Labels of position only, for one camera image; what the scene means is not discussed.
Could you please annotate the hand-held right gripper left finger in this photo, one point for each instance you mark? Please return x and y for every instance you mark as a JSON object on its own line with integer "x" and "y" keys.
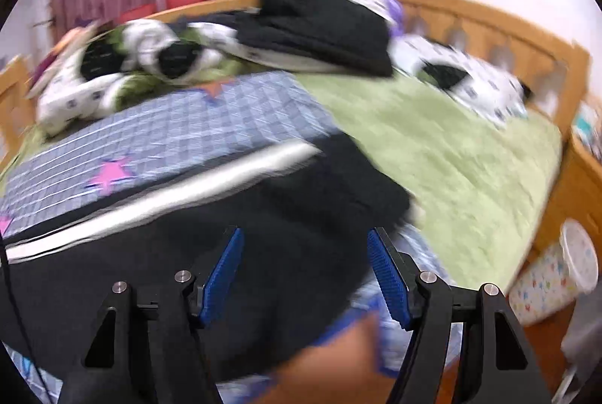
{"x": 225, "y": 272}

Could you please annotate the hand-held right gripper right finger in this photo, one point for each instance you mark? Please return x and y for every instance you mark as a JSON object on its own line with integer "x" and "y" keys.
{"x": 388, "y": 277}

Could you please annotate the black pants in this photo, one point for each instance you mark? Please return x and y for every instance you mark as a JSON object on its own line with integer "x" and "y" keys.
{"x": 291, "y": 216}

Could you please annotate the green fleece bed cover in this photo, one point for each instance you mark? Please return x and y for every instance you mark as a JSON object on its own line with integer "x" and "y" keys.
{"x": 447, "y": 178}

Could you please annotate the star print trash bin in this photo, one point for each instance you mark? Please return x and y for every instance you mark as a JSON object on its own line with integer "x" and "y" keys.
{"x": 541, "y": 286}

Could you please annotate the grey grid star bedsheet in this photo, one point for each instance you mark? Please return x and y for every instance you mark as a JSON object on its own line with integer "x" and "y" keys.
{"x": 188, "y": 122}

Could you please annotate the white floral strawberry pillow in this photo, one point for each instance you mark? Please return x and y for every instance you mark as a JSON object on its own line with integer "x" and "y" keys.
{"x": 484, "y": 84}

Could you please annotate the white floral strawberry quilt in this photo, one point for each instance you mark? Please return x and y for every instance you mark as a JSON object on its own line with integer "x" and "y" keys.
{"x": 70, "y": 98}

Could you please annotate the black quilted jacket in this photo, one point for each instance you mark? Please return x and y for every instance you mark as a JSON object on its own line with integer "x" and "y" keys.
{"x": 320, "y": 37}

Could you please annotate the purple plush item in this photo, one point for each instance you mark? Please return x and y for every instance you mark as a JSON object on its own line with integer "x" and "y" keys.
{"x": 394, "y": 13}

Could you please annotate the purple geometric pillow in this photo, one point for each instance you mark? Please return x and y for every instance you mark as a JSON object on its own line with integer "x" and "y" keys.
{"x": 51, "y": 56}

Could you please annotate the wooden bed frame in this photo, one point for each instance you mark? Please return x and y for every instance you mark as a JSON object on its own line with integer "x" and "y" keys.
{"x": 541, "y": 51}

